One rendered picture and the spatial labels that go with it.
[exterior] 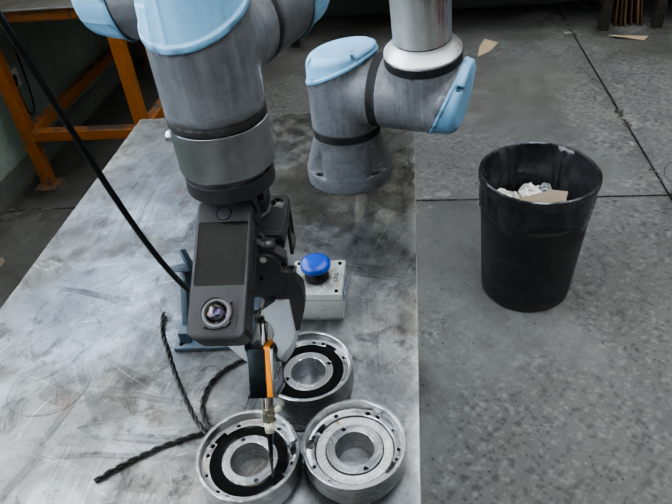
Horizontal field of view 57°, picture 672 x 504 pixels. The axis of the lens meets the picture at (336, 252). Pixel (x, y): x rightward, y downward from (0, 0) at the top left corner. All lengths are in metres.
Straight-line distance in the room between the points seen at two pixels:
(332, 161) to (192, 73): 0.63
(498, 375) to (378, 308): 1.02
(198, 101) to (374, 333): 0.45
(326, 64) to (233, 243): 0.54
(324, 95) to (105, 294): 0.45
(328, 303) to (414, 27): 0.39
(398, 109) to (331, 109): 0.11
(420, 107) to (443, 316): 1.12
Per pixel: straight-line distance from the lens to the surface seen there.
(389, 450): 0.66
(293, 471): 0.64
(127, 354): 0.86
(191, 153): 0.46
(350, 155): 1.03
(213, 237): 0.49
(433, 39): 0.91
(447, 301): 2.02
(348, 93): 0.98
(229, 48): 0.43
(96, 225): 1.12
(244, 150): 0.46
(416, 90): 0.93
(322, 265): 0.79
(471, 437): 1.69
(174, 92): 0.44
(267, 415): 0.62
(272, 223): 0.54
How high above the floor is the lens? 1.37
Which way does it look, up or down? 38 degrees down
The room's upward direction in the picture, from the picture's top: 6 degrees counter-clockwise
